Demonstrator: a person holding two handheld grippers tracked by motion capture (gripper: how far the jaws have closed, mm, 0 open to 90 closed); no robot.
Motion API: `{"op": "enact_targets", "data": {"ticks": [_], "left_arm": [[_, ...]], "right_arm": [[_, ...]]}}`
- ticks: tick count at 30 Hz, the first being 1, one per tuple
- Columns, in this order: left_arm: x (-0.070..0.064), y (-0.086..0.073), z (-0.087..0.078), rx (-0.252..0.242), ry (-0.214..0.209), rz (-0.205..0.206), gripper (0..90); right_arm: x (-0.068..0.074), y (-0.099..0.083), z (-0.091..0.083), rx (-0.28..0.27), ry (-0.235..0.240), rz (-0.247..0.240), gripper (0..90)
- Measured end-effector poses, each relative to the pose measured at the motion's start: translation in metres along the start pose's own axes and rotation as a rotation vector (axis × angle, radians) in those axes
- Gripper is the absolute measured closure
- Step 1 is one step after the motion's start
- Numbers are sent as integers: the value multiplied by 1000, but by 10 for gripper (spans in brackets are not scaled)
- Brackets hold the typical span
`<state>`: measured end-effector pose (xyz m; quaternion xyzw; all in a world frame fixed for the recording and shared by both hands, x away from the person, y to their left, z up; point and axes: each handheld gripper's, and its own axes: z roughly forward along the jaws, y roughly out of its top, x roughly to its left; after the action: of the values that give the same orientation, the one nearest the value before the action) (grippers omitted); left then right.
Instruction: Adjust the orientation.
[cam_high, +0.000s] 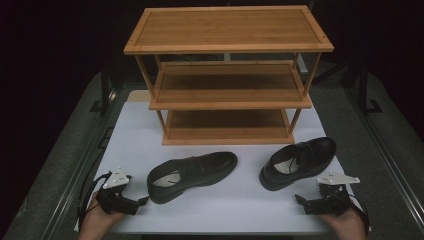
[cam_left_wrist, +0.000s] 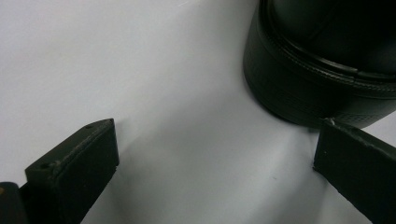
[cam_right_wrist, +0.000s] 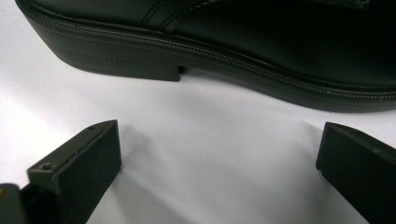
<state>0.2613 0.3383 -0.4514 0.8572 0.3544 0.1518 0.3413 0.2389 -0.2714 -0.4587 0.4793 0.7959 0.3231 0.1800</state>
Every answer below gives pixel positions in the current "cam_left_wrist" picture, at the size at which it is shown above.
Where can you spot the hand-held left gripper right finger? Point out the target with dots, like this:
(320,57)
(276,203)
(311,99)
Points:
(358,168)

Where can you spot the black leather shoe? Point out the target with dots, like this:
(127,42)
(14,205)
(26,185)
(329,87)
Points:
(311,77)

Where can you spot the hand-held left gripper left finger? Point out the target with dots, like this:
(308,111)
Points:
(77,161)

